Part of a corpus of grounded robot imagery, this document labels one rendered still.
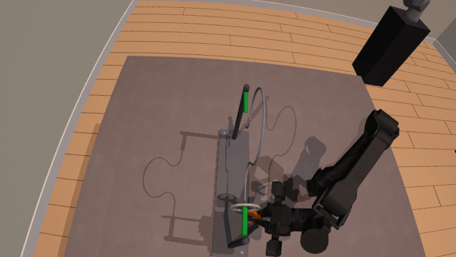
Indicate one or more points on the beige hoop with orange handle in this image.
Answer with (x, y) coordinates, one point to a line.
(251, 211)

